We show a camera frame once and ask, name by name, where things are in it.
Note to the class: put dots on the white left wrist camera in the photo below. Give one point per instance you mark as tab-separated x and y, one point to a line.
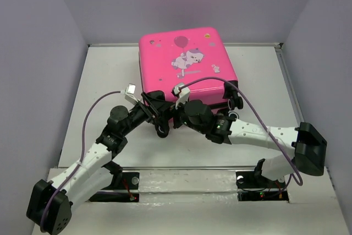
128	93

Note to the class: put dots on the aluminium mounting rail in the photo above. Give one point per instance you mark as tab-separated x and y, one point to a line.
238	168

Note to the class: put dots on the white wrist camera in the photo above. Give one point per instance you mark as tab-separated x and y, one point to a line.
128	93
182	93

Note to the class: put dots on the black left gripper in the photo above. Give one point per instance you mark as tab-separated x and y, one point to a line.
150	111

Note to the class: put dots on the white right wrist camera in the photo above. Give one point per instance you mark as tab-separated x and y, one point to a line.
182	93

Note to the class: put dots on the pink hard-shell suitcase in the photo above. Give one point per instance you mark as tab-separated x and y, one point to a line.
167	59

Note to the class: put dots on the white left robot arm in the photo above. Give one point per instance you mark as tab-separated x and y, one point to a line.
52	202

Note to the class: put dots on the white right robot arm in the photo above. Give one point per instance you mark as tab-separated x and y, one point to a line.
302	149

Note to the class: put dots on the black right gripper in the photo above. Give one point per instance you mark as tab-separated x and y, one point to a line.
176	122

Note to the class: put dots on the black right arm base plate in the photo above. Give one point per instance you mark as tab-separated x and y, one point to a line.
254	189

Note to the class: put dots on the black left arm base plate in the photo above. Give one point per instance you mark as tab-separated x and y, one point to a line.
123	189

